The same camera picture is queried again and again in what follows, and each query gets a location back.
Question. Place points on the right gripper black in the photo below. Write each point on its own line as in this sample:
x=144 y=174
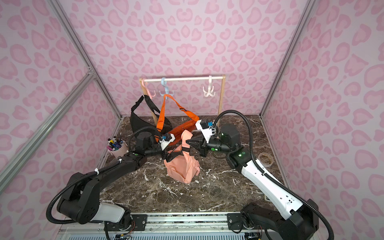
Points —
x=202 y=147

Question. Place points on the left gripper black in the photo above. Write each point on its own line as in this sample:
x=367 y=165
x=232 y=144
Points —
x=163 y=151

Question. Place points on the orange fanny pack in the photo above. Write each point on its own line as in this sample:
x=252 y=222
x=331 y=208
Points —
x=178 y=130

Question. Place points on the pink fanny pack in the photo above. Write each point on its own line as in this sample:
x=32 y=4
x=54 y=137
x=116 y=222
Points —
x=181 y=166

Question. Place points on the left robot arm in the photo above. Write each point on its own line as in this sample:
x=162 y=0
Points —
x=79 y=202

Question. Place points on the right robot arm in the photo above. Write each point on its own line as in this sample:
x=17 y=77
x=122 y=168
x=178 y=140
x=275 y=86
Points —
x=292 y=219

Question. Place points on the white hook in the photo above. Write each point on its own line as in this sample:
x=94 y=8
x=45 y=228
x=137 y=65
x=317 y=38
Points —
x=209 y=92

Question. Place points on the pink hook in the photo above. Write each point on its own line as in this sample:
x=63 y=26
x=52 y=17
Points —
x=146 y=90

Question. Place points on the blue hook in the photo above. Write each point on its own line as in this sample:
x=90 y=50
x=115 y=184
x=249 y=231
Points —
x=166 y=88

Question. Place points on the pink pen cup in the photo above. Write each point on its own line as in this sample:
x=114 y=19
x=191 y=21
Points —
x=117 y=147

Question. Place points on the wooden clothes rack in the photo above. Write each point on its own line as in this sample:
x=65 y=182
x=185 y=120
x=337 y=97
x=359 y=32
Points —
x=188 y=92

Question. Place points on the roll of tape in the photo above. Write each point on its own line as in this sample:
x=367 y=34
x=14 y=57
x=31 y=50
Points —
x=266 y=159

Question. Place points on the aluminium diagonal profile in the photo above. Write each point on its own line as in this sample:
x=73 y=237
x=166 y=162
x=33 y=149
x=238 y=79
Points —
x=29 y=148

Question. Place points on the aluminium corner profile left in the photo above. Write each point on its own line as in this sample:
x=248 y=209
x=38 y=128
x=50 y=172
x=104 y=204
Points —
x=78 y=45

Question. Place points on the aluminium corner profile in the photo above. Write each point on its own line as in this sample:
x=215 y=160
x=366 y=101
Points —
x=78 y=45
x=308 y=11

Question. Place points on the aluminium corner profile right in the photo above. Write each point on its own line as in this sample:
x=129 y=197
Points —
x=308 y=11

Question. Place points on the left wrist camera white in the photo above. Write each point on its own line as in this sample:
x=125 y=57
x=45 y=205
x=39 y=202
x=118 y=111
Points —
x=165 y=140

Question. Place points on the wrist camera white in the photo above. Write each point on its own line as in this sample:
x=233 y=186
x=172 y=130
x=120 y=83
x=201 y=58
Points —
x=206 y=128
x=165 y=140

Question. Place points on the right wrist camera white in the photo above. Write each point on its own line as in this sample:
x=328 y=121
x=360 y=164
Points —
x=206 y=128

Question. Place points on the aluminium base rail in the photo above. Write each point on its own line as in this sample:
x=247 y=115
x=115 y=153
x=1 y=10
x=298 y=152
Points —
x=173 y=226

